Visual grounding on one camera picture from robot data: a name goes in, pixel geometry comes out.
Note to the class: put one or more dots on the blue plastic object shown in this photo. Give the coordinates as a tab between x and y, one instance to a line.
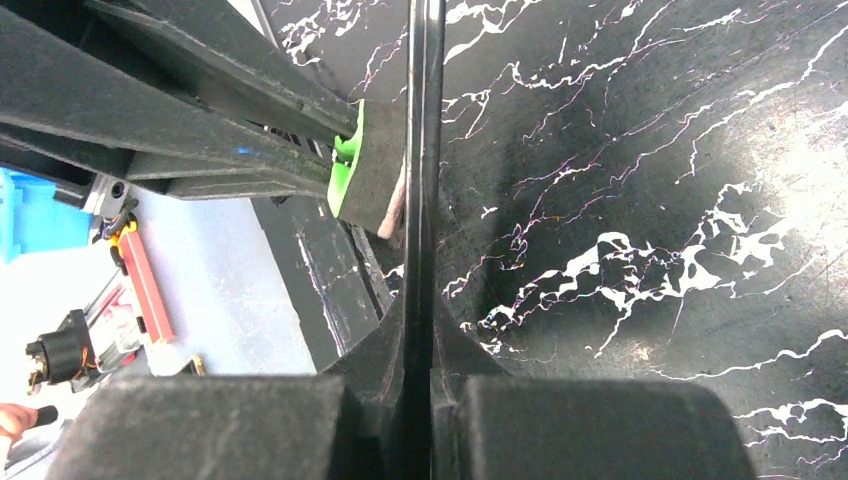
33	221

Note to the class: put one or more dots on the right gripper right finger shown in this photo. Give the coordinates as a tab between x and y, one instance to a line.
463	371

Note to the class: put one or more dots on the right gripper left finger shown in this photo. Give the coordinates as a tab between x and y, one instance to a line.
374	368

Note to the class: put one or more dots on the red clamp tool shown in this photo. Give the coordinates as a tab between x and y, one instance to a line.
130	256

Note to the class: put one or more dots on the green bone-shaped eraser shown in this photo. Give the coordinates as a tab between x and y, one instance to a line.
367	183

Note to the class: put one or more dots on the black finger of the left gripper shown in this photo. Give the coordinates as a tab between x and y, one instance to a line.
211	48
79	99

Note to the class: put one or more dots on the black motor part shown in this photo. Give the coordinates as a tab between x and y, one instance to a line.
64	355

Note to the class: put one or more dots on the person's hand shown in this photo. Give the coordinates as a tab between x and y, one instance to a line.
15	421

